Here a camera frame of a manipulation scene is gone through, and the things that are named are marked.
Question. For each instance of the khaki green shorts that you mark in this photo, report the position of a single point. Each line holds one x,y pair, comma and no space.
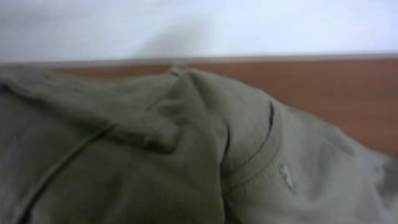
185,147

